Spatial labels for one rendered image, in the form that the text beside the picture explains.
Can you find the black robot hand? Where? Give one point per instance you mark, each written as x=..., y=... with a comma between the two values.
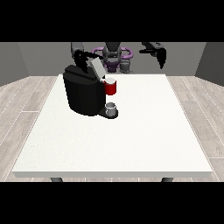
x=161, y=56
x=80, y=59

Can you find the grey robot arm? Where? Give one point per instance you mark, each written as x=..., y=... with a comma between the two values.
x=77, y=46
x=153, y=45

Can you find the pale grey machine lid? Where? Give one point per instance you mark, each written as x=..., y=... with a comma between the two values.
x=97, y=68

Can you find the black coffee machine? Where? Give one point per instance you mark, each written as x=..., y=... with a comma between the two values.
x=83, y=93

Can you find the small grey coffee pod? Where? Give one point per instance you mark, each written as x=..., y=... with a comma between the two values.
x=124, y=66

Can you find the red pod holder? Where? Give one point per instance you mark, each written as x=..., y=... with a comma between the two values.
x=110, y=88

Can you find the grey robot trunk purple rings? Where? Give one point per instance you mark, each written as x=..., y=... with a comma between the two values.
x=112, y=57

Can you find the small grey cup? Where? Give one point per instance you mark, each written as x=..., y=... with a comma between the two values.
x=110, y=110

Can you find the dark table leg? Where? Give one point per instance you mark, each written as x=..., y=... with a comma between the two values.
x=167, y=179
x=56, y=179

